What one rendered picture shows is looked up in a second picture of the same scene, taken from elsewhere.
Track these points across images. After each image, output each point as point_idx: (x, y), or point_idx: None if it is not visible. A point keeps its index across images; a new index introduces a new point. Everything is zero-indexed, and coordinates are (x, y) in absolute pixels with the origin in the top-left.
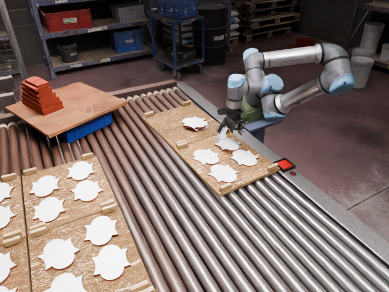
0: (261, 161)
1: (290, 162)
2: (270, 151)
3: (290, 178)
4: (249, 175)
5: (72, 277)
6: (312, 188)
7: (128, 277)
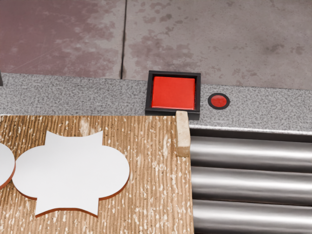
0: (126, 139)
1: (178, 74)
2: (82, 81)
3: (233, 119)
4: (164, 218)
5: None
6: (303, 101)
7: None
